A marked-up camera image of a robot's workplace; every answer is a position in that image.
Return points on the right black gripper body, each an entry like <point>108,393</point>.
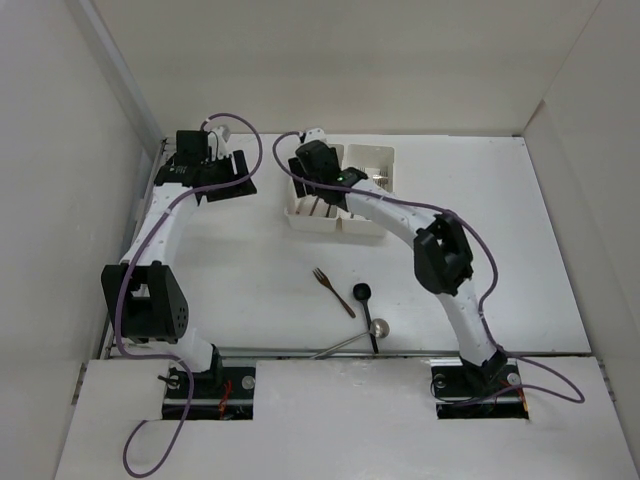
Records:
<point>310,187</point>

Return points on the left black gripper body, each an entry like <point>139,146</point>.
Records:
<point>221,171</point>

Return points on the beige spoon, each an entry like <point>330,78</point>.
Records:
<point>304,206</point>

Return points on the copper spoon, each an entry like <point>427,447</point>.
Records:
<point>316,209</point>

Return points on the black spoon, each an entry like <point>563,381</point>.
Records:
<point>362,293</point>

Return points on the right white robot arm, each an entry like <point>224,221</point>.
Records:
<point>442,256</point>

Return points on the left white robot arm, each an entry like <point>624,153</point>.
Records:
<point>145,302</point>

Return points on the left white plastic bin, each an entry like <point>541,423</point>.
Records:
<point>295,192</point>

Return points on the white plastic bin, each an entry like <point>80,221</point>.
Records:
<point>367,158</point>
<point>295,192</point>

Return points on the right white plastic bin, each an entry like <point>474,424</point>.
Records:
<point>367,158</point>

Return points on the copper fork in pile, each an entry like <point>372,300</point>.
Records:
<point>324,280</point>

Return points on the silver spoon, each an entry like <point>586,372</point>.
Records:
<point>379,329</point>

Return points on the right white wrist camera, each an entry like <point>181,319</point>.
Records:
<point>313,134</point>

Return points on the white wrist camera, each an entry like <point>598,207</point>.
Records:
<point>218,138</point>
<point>313,134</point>

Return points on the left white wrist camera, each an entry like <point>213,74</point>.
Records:
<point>218,138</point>

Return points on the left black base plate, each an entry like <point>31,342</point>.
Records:
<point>211,385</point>

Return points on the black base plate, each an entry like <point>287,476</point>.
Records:
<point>211,385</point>
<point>450,383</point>

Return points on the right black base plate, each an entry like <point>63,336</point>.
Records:
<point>450,383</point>

